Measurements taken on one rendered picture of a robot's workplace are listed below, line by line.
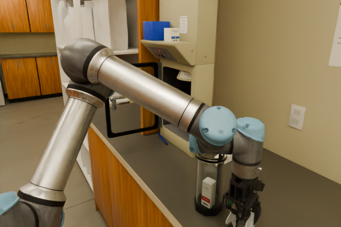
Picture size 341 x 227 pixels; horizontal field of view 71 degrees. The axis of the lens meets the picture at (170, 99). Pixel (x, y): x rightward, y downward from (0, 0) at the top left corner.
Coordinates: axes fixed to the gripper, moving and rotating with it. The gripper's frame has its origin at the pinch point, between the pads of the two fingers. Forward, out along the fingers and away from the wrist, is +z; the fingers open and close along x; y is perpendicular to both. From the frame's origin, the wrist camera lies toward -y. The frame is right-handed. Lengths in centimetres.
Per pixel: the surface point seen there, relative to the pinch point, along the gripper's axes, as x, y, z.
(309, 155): 5, -62, 0
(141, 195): -51, -4, 18
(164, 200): -29.9, 3.0, 5.1
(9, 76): -545, -84, 40
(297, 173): 3, -51, 5
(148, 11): -77, -35, -66
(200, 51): -40, -31, -48
